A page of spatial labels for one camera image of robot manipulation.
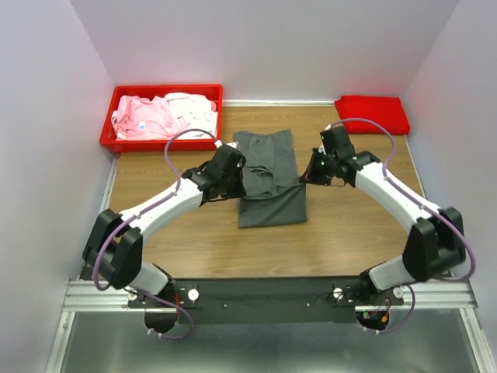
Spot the folded red t shirt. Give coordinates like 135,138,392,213
335,95,411,135

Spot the pink t shirt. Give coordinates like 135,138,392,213
111,96,188,141

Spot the white t shirt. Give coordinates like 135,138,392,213
165,92,218,140

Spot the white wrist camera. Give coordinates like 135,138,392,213
315,145,327,156
214,140,240,150

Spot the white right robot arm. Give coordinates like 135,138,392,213
300,125,467,305

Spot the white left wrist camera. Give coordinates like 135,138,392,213
214,140,240,150

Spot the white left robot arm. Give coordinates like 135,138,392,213
82,142,246,307

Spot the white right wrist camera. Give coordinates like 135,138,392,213
315,145,327,156

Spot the aluminium frame rail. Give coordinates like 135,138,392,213
45,155,485,373

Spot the red plastic bin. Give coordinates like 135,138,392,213
99,84,223,152

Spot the dark grey t shirt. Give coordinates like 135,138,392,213
234,129,308,228

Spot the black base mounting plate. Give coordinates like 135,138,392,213
127,274,405,326

